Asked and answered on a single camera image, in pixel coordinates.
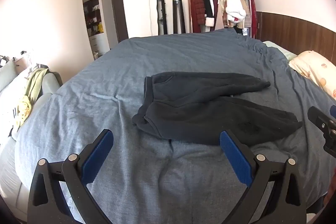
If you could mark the black sweatpants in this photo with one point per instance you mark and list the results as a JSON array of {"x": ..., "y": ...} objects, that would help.
[{"x": 196, "y": 107}]

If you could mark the red quilted coat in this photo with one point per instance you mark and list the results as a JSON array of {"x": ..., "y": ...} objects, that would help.
[{"x": 197, "y": 15}]

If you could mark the black and white coat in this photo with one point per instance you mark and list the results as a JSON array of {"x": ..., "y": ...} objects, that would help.
[{"x": 209, "y": 13}]

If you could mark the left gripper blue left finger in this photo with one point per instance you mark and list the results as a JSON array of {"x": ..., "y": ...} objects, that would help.
[{"x": 93, "y": 156}]

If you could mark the brown wooden headboard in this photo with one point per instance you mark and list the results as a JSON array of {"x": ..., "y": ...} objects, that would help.
[{"x": 296, "y": 35}]

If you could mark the grey sofa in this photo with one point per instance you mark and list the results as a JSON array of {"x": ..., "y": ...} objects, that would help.
[{"x": 24, "y": 89}]

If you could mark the black cylindrical tower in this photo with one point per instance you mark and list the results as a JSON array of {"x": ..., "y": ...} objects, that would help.
[{"x": 178, "y": 17}]

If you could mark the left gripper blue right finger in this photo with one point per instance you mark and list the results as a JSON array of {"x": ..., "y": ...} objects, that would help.
[{"x": 239, "y": 156}]

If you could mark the white wavy floor mirror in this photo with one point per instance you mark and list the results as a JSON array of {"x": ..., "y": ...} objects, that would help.
[{"x": 153, "y": 17}]

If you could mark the arched wall shelf niche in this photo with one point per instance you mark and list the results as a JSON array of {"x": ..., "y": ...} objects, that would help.
[{"x": 95, "y": 29}]

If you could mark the green cloth on sofa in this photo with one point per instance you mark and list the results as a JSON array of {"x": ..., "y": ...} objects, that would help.
[{"x": 24, "y": 106}]

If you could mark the black narrow stand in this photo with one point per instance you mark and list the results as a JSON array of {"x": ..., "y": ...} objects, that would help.
[{"x": 162, "y": 20}]

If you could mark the white hanging jacket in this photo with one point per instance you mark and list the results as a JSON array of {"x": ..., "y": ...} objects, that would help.
[{"x": 235, "y": 11}]

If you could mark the dark doorway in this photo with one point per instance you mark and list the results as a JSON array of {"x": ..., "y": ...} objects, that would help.
[{"x": 120, "y": 20}]

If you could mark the cream patterned pillow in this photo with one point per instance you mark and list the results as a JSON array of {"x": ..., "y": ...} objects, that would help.
[{"x": 317, "y": 68}]

